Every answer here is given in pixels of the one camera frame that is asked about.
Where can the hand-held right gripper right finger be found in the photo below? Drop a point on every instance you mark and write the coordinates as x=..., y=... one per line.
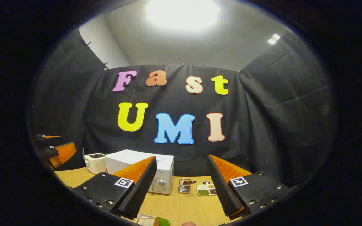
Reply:
x=222, y=188

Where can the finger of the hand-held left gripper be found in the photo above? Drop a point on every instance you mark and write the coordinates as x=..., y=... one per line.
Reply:
x=63, y=153
x=50, y=140

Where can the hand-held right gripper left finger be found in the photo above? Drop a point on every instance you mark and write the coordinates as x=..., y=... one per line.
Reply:
x=140, y=188

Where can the white microwave oven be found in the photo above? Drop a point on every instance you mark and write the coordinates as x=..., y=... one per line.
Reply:
x=127, y=158

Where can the sandwich with lettuce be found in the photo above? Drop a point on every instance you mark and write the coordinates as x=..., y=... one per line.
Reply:
x=160, y=222

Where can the white divided dish of beans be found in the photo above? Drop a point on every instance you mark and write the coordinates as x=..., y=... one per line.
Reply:
x=206, y=190

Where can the white rectangular tray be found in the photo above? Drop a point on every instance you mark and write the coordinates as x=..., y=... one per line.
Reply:
x=143, y=216

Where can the brown spoon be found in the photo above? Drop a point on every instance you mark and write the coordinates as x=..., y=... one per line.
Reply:
x=191, y=182

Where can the white toaster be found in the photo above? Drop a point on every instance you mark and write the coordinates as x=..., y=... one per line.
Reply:
x=95, y=163

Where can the black backdrop cloth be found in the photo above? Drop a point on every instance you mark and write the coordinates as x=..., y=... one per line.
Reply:
x=262, y=125

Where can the small ceiling light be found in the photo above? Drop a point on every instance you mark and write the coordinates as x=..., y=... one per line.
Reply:
x=274, y=39

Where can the large ceiling light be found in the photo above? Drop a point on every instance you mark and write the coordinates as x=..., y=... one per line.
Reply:
x=182, y=14

